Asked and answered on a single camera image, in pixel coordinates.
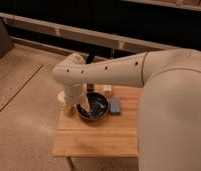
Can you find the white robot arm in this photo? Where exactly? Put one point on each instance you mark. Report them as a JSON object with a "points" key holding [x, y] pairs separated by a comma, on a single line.
{"points": [[169, 108]]}

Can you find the cream ceramic cup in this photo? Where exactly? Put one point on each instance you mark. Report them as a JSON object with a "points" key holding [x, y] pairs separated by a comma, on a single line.
{"points": [[63, 100]]}

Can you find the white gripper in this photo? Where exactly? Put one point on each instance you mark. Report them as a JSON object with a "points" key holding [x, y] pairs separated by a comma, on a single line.
{"points": [[76, 95]]}

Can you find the small wooden table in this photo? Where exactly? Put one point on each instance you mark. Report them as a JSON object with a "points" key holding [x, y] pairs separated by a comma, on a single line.
{"points": [[111, 136]]}

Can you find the small white block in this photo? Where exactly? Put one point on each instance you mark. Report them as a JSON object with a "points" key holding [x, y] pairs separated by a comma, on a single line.
{"points": [[107, 89]]}

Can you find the small dark bottle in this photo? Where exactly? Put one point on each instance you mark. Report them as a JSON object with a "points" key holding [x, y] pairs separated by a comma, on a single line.
{"points": [[90, 87]]}

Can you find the metal table leg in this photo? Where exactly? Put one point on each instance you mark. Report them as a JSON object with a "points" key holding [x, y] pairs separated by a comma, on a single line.
{"points": [[70, 163]]}

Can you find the blue sponge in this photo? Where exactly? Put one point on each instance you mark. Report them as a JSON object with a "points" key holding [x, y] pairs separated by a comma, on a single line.
{"points": [[115, 106]]}

